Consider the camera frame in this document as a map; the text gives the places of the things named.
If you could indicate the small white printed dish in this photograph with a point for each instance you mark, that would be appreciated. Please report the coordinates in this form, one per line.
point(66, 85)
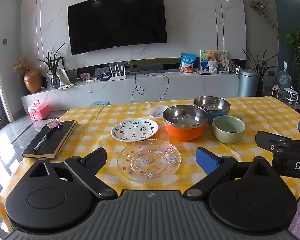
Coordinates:
point(155, 112)

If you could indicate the white fruit print plate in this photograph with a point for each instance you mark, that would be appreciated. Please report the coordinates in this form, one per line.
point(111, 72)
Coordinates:
point(135, 130)

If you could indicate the blue snack bag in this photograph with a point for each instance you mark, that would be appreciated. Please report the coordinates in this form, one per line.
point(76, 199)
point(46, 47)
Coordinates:
point(188, 63)

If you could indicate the dried flower bunch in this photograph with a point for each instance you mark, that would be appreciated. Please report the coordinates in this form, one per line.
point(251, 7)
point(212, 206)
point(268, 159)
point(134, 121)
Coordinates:
point(21, 65)

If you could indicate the white round stool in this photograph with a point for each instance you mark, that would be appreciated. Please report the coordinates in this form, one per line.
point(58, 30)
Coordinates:
point(291, 93)

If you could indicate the wall mounted television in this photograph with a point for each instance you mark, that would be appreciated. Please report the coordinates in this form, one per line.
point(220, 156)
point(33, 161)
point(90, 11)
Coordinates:
point(117, 22)

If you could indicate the white router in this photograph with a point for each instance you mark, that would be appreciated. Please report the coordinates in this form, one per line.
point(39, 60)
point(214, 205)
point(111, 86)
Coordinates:
point(118, 77)

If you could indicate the small pink stool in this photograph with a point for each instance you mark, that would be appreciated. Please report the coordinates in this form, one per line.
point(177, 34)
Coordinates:
point(275, 90)

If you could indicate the blue steel bowl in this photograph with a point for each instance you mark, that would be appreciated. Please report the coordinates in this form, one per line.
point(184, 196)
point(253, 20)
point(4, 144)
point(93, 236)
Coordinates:
point(215, 106)

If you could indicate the hanging vine plant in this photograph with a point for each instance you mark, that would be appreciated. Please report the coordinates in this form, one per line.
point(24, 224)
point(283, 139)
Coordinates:
point(261, 11)

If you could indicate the blue water jug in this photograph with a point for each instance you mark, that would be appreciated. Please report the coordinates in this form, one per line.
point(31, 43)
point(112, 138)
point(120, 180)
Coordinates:
point(284, 78)

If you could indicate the light blue stool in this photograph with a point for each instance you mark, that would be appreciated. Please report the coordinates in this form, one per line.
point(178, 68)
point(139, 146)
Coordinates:
point(100, 103)

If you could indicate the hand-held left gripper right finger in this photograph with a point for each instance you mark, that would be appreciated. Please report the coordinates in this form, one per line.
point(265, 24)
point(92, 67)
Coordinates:
point(207, 160)

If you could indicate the round paper fan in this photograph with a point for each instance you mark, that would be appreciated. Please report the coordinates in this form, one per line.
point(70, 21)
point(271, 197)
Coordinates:
point(224, 61)

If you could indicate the tall potted plant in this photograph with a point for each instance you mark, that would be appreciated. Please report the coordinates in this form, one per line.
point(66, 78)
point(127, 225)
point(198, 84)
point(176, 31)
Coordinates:
point(261, 67)

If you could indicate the teddy bear bouquet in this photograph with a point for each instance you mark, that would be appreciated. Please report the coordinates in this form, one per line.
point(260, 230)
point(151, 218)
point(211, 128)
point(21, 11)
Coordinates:
point(213, 62)

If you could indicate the flat book on console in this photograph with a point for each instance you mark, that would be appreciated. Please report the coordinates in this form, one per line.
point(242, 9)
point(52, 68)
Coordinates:
point(203, 72)

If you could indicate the trailing pothos plant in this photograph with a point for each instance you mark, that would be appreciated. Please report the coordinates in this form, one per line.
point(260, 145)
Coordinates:
point(298, 42)

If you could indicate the black pen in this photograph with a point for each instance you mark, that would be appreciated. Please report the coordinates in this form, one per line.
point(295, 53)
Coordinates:
point(42, 140)

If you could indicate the grey pedal trash can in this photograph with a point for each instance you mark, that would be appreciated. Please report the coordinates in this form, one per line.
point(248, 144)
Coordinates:
point(247, 85)

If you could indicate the white marble media console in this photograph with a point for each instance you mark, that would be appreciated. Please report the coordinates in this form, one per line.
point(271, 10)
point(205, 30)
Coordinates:
point(120, 90)

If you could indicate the orange steel bowl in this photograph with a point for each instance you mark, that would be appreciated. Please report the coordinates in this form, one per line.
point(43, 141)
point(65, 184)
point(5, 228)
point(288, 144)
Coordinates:
point(185, 123)

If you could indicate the small photo card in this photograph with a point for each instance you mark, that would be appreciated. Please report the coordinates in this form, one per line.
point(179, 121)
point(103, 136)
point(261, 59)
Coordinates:
point(85, 77)

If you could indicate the green ceramic bowl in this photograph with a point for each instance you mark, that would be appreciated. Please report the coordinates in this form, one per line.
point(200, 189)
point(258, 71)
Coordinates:
point(228, 128)

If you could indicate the black notebook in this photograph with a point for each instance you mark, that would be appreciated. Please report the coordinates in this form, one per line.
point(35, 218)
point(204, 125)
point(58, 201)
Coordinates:
point(56, 137)

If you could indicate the pink storage box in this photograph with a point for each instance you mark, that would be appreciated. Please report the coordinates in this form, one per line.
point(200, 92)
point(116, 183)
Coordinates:
point(38, 111)

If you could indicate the green canvas painting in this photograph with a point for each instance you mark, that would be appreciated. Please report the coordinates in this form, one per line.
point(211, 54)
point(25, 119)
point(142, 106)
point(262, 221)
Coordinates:
point(203, 57)

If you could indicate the gold acorn vase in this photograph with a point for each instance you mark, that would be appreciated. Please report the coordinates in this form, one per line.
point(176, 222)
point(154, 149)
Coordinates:
point(33, 81)

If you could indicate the small pink wrapper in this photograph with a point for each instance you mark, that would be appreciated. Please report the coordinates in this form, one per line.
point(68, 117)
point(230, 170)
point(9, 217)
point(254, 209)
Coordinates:
point(53, 123)

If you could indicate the clear glass patterned plate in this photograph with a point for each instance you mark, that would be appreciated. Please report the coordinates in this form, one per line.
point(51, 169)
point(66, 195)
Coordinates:
point(149, 161)

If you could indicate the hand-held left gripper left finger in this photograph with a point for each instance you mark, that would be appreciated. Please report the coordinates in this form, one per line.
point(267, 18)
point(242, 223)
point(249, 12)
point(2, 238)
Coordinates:
point(96, 160)

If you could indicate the yellow checkered tablecloth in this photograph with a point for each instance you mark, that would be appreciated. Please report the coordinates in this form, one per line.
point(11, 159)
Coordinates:
point(102, 127)

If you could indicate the green plant in glass vase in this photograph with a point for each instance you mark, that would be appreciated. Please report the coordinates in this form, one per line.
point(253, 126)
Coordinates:
point(54, 80)

